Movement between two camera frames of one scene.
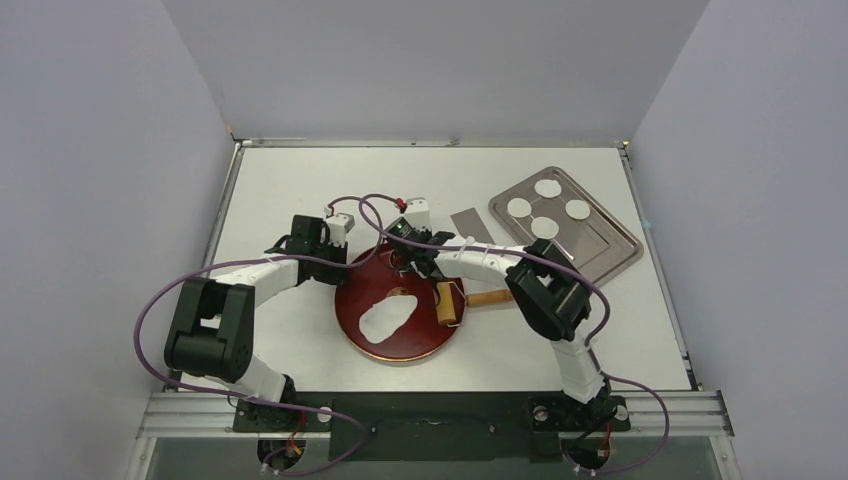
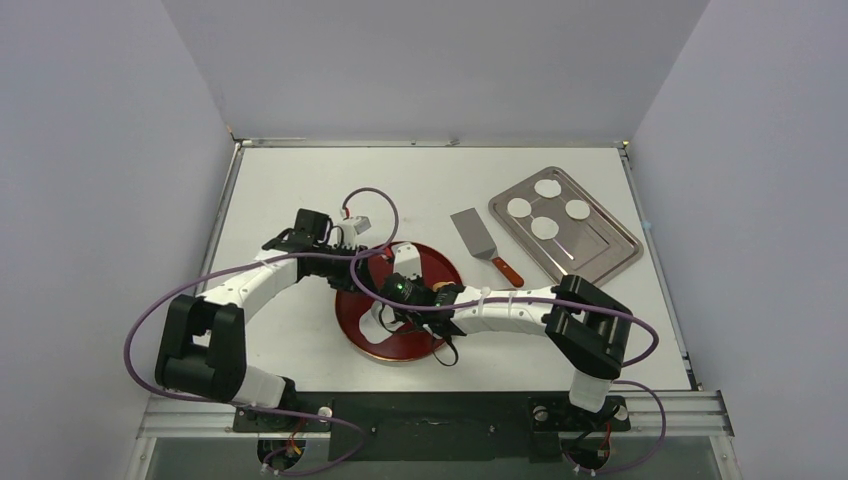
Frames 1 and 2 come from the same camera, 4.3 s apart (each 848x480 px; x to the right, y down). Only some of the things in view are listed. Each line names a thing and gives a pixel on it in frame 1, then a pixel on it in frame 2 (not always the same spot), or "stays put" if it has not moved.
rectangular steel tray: [548, 206] stays put
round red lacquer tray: [363, 286] stays put
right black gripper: [411, 245] → [391, 291]
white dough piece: [386, 317] stays put
